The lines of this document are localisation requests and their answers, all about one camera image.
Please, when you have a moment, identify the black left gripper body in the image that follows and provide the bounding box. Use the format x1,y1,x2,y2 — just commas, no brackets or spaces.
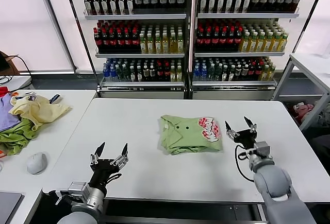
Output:
90,159,122,187

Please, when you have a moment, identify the white computer mouse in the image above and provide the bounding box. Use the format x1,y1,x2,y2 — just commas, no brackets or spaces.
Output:
26,151,48,175

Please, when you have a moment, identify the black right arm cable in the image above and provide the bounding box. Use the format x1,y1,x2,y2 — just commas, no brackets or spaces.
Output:
234,144,256,182

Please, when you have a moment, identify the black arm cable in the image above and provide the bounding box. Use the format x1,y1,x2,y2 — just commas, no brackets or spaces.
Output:
234,144,256,182
105,173,122,183

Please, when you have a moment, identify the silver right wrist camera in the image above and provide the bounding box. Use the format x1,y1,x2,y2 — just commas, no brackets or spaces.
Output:
254,141,272,161

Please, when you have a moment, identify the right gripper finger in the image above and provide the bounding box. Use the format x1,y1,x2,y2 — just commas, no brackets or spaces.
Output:
225,120,239,142
244,116,257,133

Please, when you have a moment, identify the white metal side table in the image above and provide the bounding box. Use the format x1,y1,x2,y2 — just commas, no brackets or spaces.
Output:
272,53,330,132

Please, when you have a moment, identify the green-cap yellow tea bottle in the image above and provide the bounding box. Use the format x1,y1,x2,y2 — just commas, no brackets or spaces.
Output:
271,31,279,53
263,31,272,53
249,31,257,53
279,31,287,53
241,31,249,53
256,31,264,53

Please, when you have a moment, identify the crumpled green garment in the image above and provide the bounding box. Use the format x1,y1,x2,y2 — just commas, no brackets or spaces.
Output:
0,117,39,157

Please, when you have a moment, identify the purple garment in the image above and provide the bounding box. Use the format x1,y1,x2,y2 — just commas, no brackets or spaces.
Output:
0,94,23,133

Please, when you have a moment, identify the blue white striped item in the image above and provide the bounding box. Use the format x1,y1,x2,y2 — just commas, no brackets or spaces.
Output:
48,94,63,105

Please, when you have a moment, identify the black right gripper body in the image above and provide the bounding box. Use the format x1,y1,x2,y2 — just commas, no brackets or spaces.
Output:
236,130,258,150

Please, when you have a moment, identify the beverage shelf unit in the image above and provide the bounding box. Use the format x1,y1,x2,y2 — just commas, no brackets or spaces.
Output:
81,0,193,100
192,0,304,101

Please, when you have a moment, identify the pale yellow garment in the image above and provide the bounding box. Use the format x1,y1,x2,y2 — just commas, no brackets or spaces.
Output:
9,95,73,132

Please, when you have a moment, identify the dark fabric object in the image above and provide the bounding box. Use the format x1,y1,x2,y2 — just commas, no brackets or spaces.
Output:
306,131,330,168

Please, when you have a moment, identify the pink clothes heap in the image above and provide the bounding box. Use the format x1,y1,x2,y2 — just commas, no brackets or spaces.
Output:
293,102,315,122

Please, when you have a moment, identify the white-cap yellow drink bottle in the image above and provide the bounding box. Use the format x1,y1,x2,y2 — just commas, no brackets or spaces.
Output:
154,32,162,54
161,32,169,54
146,32,154,54
176,32,184,54
138,32,146,54
169,32,177,54

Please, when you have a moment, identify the red-cap cola bottle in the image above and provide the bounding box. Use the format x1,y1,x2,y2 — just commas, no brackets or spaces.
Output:
108,28,116,53
115,28,124,53
227,28,236,52
93,28,102,53
196,28,205,52
123,28,131,53
204,28,212,52
219,28,228,52
235,28,243,52
130,28,139,53
211,28,220,52
101,28,109,53

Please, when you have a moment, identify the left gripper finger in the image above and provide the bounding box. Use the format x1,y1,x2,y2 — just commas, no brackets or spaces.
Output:
90,142,106,164
113,143,129,168

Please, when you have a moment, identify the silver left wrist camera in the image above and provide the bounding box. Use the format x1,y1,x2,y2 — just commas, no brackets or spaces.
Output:
67,181,90,201

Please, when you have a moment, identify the black diagonal pole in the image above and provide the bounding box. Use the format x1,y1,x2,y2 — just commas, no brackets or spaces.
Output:
62,0,102,93
290,0,329,55

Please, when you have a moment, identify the light green polo shirt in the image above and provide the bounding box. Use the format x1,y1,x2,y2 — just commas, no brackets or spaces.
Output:
157,114,224,157

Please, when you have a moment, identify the brown cardboard box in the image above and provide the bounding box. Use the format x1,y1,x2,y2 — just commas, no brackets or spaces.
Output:
0,50,18,75

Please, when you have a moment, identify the grey green clothes heap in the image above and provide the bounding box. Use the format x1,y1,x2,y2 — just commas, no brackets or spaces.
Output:
316,104,330,126

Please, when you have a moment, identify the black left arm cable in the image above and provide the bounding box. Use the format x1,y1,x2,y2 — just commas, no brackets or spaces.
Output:
105,173,122,183

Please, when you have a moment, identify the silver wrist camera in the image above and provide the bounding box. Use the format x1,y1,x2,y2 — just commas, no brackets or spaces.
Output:
254,141,272,161
67,181,90,201

